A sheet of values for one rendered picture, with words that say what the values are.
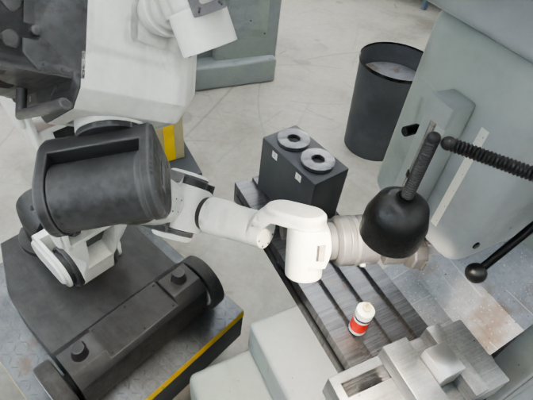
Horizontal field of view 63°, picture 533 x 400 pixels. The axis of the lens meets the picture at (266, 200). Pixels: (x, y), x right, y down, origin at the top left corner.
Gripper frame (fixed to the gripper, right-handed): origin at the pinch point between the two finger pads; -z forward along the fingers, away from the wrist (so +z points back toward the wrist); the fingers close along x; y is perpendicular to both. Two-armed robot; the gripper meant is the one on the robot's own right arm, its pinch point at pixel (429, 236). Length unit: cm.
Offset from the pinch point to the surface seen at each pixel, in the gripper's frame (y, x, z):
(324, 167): 13.6, 34.3, 8.7
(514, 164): -34.5, -19.4, 14.1
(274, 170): 22, 43, 19
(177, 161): 121, 162, 50
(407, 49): 63, 199, -96
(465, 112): -30.2, -5.2, 9.6
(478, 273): -9.9, -14.7, 2.8
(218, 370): 54, 2, 37
